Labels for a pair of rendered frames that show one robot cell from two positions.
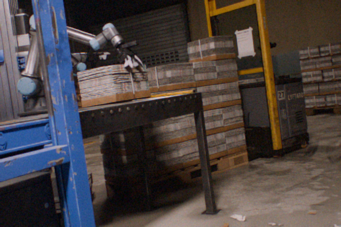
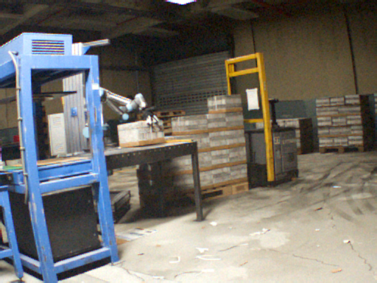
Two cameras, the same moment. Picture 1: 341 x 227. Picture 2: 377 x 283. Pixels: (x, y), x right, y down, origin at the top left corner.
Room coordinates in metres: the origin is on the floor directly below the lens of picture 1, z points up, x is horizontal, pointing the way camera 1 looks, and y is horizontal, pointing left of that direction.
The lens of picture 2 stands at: (-1.28, -0.61, 1.02)
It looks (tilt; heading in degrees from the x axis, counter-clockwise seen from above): 3 degrees down; 7
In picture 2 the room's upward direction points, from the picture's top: 5 degrees counter-clockwise
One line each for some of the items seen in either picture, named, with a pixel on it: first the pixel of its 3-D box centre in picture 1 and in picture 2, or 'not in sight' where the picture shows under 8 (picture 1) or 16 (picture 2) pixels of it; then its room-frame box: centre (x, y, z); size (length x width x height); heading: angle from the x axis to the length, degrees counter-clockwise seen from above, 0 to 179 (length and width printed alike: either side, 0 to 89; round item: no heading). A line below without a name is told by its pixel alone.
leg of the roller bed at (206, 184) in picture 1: (204, 161); (197, 187); (2.75, -0.18, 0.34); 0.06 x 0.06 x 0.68; 58
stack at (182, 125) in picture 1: (166, 137); (184, 169); (3.79, 0.07, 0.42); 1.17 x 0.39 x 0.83; 130
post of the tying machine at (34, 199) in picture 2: not in sight; (31, 173); (0.99, 0.69, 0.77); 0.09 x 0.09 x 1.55; 58
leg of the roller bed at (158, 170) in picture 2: (143, 163); (160, 186); (3.02, 0.24, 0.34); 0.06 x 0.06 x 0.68; 58
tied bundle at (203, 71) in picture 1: (192, 75); (208, 123); (4.07, -0.26, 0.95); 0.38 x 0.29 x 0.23; 40
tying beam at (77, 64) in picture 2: not in sight; (30, 74); (1.47, 0.90, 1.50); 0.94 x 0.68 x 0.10; 58
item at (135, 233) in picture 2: not in sight; (135, 233); (2.31, 0.39, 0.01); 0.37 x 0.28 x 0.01; 148
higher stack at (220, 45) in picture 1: (217, 102); (227, 144); (4.26, -0.49, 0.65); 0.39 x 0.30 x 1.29; 40
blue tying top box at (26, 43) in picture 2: not in sight; (30, 55); (1.47, 0.90, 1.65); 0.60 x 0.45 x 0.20; 58
